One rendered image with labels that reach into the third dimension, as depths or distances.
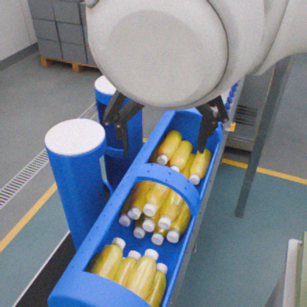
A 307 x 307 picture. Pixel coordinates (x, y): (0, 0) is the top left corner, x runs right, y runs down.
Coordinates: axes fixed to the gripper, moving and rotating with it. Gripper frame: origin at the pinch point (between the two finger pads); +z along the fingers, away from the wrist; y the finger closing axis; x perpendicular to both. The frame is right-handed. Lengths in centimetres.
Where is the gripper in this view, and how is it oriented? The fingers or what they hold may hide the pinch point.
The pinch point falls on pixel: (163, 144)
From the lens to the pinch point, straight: 54.9
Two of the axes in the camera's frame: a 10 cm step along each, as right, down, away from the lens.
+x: -0.8, -7.7, 6.4
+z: -0.4, 6.4, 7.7
